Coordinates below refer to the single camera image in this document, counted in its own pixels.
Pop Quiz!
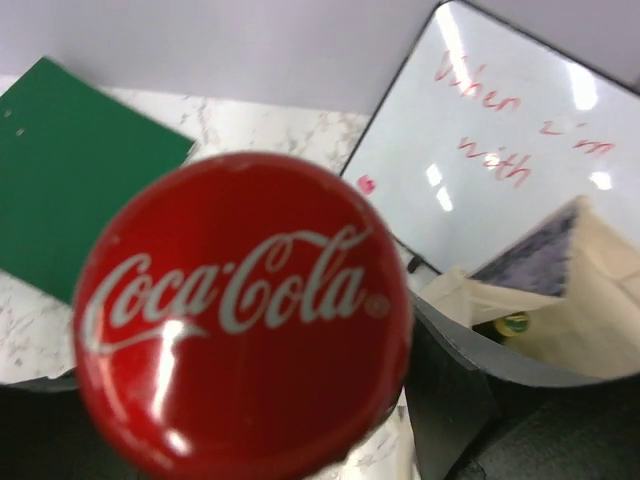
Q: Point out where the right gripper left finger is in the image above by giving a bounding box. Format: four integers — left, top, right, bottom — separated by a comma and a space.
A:
1, 370, 145, 479

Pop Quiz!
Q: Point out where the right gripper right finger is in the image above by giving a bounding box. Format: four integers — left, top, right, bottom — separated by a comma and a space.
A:
405, 295, 639, 479

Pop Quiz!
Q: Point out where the beige canvas bag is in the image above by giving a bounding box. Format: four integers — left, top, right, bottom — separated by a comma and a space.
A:
419, 196, 639, 379

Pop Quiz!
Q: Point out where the dark cola bottle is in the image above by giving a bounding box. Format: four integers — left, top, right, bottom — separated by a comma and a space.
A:
73, 151, 413, 479

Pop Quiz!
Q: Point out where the small whiteboard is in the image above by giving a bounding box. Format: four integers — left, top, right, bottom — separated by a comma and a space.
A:
341, 1, 639, 271

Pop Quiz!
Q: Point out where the green ring binder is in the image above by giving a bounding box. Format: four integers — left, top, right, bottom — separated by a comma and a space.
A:
1, 57, 194, 303

